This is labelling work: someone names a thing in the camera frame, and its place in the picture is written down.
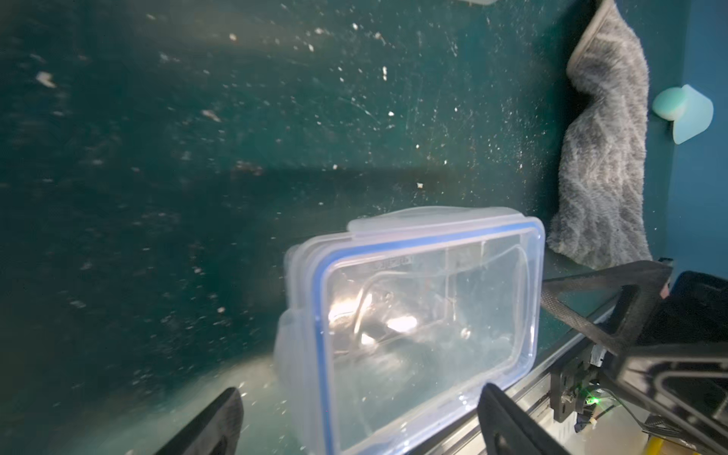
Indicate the small clear lunch box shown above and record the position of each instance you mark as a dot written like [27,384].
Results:
[393,327]

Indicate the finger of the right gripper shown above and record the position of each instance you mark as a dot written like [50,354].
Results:
[606,301]

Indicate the mint green small trowel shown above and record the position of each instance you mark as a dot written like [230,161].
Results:
[689,111]

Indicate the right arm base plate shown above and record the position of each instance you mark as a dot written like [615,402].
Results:
[571,375]

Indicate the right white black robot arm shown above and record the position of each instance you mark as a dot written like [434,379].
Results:
[668,353]

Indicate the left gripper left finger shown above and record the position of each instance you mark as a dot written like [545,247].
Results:
[214,431]

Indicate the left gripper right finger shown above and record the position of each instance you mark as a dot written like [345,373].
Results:
[507,429]

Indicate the grey striped cloth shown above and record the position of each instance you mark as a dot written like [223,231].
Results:
[599,223]

